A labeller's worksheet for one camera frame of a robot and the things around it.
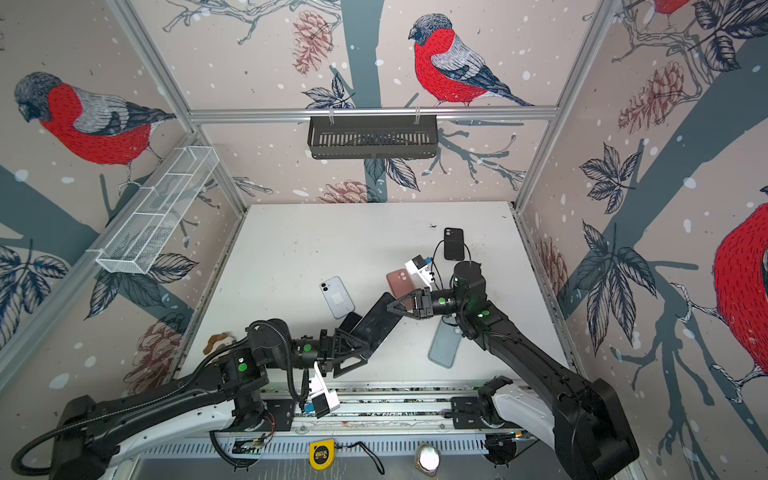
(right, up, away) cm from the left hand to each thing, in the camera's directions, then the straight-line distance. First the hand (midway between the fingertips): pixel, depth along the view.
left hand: (362, 345), depth 60 cm
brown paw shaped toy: (-47, -9, +26) cm, 54 cm away
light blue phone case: (+22, -9, +27) cm, 36 cm away
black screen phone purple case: (+3, +3, +6) cm, 7 cm away
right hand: (+5, +4, +7) cm, 10 cm away
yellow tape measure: (-10, -28, +7) cm, 30 cm away
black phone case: (+30, +18, +51) cm, 61 cm away
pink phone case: (+9, +6, +40) cm, 41 cm away
